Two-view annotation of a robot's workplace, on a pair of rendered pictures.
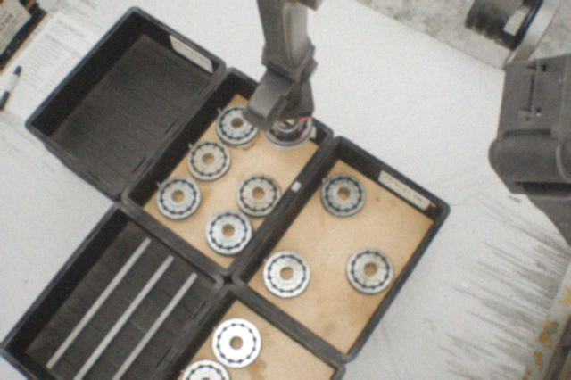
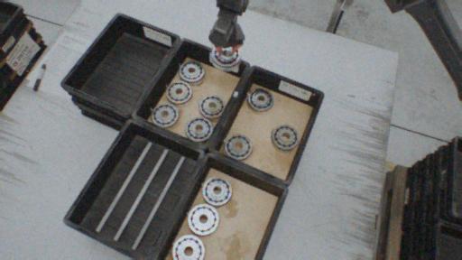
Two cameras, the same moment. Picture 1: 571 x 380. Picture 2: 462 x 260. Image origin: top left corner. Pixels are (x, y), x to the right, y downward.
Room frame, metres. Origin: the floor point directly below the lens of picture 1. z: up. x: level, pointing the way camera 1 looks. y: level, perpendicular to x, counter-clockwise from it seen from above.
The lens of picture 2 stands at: (-0.22, 0.20, 1.99)
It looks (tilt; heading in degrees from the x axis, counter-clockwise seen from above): 65 degrees down; 341
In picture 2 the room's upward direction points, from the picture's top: 7 degrees clockwise
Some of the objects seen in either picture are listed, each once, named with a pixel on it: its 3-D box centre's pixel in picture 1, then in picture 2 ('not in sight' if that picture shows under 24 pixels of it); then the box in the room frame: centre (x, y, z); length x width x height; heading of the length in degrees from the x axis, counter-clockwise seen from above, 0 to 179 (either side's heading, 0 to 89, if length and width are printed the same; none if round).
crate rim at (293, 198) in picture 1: (343, 243); (269, 121); (0.28, -0.11, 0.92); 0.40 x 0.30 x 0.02; 143
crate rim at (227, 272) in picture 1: (228, 166); (193, 90); (0.46, 0.13, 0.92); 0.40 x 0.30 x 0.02; 143
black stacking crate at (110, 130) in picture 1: (132, 106); (126, 69); (0.64, 0.37, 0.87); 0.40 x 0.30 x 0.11; 143
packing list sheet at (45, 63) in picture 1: (50, 68); (65, 62); (0.85, 0.67, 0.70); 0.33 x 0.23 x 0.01; 149
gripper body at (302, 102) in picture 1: (285, 93); (227, 30); (0.51, 0.01, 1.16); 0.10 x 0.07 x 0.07; 96
